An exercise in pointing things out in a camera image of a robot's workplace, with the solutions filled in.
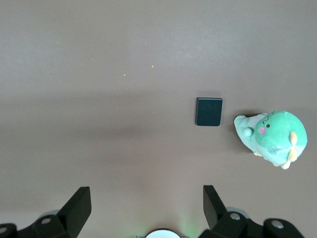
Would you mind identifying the green plush dinosaur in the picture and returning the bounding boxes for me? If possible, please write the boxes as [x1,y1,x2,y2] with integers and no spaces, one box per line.
[233,111,308,170]

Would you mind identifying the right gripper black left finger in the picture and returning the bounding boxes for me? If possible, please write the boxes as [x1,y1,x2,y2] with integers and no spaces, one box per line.
[16,186,92,238]

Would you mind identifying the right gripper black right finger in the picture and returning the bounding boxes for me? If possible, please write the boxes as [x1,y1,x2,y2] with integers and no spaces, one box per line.
[198,184,264,238]

